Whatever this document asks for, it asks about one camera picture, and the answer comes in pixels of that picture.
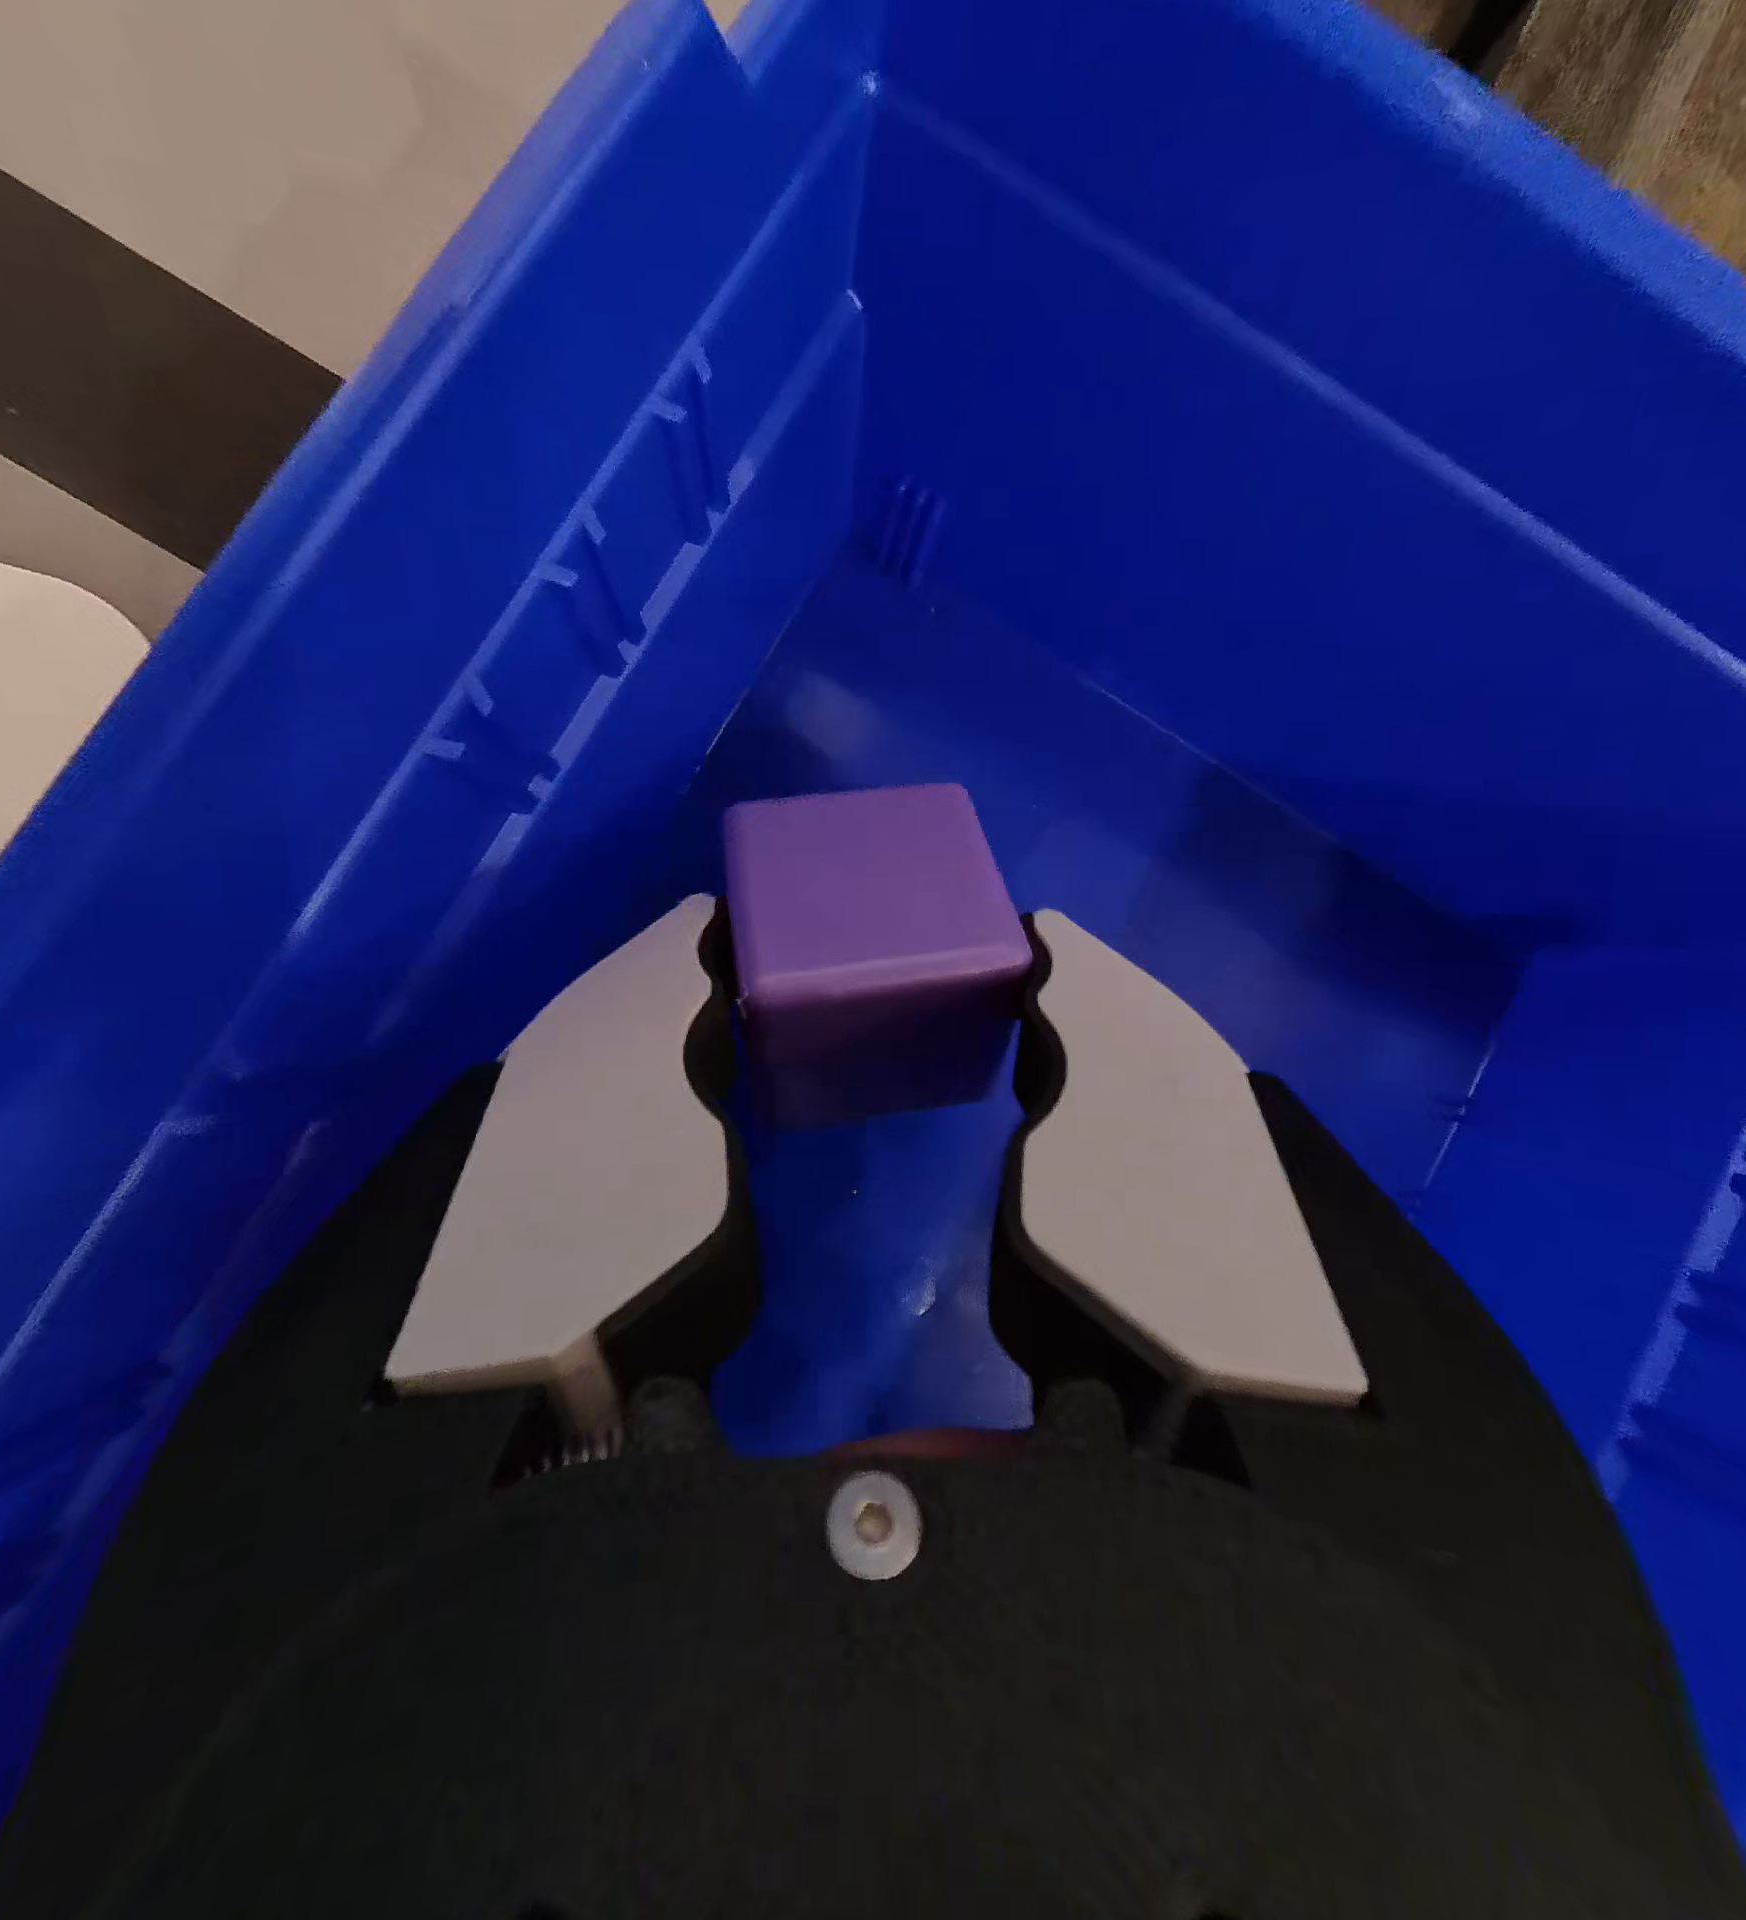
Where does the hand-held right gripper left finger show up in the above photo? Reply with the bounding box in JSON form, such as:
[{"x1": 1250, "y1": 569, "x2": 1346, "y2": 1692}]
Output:
[{"x1": 381, "y1": 895, "x2": 754, "y2": 1423}]

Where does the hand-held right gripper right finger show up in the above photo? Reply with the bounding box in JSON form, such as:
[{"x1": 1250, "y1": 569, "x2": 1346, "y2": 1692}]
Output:
[{"x1": 994, "y1": 907, "x2": 1374, "y2": 1430}]

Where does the purple cube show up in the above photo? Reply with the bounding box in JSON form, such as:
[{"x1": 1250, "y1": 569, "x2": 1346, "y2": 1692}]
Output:
[{"x1": 720, "y1": 782, "x2": 1038, "y2": 1131}]

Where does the blue plastic bin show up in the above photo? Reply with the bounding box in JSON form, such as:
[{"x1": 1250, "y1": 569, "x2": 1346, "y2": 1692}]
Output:
[{"x1": 0, "y1": 0, "x2": 1746, "y2": 1920}]

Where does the white stand with wooden board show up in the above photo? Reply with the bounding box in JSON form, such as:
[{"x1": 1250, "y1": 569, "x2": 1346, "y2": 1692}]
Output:
[{"x1": 0, "y1": 538, "x2": 159, "y2": 969}]

